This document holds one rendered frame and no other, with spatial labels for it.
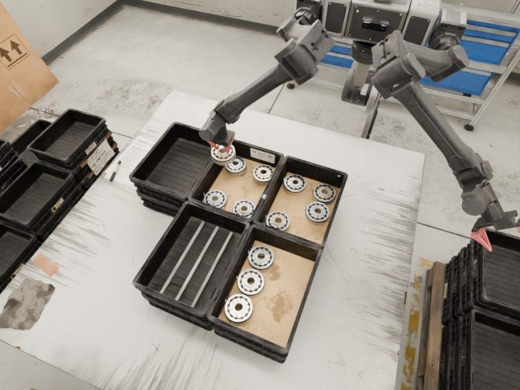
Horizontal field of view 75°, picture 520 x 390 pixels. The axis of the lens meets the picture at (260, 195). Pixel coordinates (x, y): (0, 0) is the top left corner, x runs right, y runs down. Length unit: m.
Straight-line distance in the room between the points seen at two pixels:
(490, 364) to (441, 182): 1.45
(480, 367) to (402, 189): 0.88
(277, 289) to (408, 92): 0.82
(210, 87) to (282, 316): 2.65
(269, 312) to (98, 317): 0.70
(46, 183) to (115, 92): 1.46
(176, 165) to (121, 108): 1.87
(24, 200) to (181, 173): 1.18
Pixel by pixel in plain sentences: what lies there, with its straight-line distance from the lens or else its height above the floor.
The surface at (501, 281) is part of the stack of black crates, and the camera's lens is 2.09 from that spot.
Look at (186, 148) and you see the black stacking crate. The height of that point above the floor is 0.83.
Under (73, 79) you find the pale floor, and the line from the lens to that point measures 4.07.
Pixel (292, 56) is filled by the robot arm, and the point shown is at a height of 1.59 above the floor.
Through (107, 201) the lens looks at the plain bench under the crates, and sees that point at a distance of 1.86.
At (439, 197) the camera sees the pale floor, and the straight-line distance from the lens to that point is 2.89.
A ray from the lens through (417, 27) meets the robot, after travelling 1.43.
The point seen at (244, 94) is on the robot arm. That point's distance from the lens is 1.12.
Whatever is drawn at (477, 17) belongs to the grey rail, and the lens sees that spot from 3.02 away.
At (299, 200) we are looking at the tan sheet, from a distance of 1.55.
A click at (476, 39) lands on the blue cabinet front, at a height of 0.77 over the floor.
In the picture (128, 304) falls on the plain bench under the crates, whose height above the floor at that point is 0.70.
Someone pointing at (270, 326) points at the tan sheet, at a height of 0.83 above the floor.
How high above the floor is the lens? 2.09
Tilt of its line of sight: 54 degrees down
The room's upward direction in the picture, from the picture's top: straight up
